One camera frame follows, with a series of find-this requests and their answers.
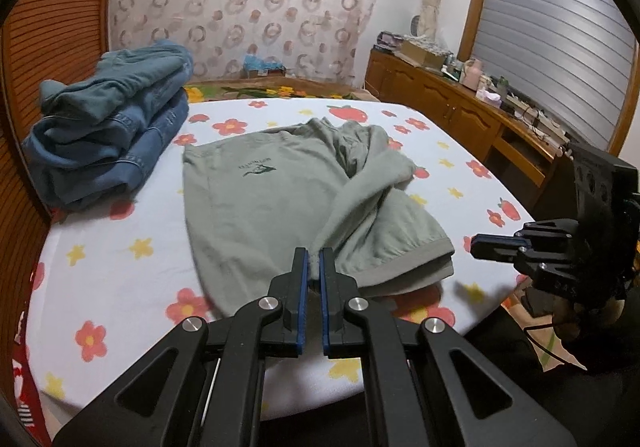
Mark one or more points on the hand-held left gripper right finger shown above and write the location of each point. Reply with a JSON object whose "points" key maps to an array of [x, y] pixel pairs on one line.
{"points": [[326, 299]]}

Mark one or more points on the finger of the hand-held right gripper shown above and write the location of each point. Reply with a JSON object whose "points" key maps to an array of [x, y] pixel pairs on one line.
{"points": [[547, 228], [492, 251]]}

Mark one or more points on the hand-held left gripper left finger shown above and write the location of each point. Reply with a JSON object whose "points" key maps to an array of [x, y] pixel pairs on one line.
{"points": [[300, 299]]}

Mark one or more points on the grey-green sweatshirt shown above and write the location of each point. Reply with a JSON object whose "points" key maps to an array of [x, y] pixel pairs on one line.
{"points": [[270, 207]]}

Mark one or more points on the person's right hand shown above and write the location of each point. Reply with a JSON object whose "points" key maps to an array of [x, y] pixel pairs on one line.
{"points": [[570, 324]]}

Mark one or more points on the white power strip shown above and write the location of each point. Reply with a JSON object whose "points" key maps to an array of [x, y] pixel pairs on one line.
{"points": [[537, 123]]}

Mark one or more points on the pink tissue box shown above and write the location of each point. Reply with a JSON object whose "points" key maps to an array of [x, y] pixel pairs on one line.
{"points": [[489, 98]]}

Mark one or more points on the white floral bed sheet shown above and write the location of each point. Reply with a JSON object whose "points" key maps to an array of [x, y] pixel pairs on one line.
{"points": [[150, 247]]}

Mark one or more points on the wooden sideboard cabinet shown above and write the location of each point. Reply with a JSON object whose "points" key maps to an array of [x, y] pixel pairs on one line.
{"points": [[435, 97]]}

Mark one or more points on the grey window blind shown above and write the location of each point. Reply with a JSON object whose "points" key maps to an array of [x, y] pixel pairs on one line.
{"points": [[555, 32]]}

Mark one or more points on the cardboard box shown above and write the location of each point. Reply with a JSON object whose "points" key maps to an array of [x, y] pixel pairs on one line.
{"points": [[422, 54]]}

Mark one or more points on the brown floral blanket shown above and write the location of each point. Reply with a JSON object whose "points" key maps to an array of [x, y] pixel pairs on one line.
{"points": [[280, 90]]}

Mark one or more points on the stack of dark packets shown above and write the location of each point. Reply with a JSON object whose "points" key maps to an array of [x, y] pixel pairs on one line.
{"points": [[387, 42]]}

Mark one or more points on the blue plastic packet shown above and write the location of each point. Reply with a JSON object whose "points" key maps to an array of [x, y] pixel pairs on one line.
{"points": [[262, 67]]}

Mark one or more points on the folded dark blue jeans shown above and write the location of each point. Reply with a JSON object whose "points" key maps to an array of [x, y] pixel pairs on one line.
{"points": [[115, 152]]}

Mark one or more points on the folded faded blue jeans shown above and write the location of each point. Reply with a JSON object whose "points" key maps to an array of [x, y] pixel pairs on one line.
{"points": [[125, 77]]}

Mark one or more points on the red patterned cloth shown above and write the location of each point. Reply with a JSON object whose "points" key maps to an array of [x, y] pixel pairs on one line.
{"points": [[27, 387]]}

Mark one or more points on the circle patterned curtain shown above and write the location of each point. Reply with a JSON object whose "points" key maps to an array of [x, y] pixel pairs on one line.
{"points": [[240, 2]]}

